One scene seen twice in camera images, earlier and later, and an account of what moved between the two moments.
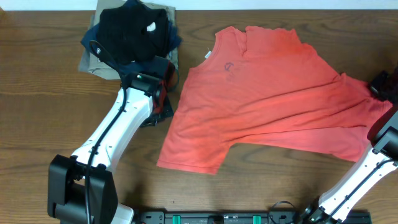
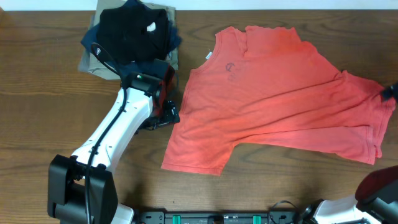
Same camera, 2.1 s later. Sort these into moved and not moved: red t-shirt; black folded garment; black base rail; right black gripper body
Moved: right black gripper body
Not moved: black folded garment; black base rail; red t-shirt
